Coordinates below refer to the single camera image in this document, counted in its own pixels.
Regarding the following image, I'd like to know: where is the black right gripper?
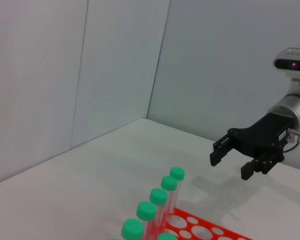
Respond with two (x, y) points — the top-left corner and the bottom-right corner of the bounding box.
(209, 112), (297, 181)

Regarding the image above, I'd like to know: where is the orange plastic test tube rack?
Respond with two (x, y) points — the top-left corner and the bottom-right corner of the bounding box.
(159, 207), (253, 240)

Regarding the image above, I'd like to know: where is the right gripper cable with connector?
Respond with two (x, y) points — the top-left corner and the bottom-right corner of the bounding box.
(282, 127), (300, 154)

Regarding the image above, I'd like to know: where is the right wrist camera mount bracket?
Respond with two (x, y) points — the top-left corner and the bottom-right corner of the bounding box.
(288, 76), (300, 97)

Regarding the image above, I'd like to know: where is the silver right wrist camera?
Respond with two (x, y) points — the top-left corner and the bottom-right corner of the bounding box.
(272, 46), (300, 79)

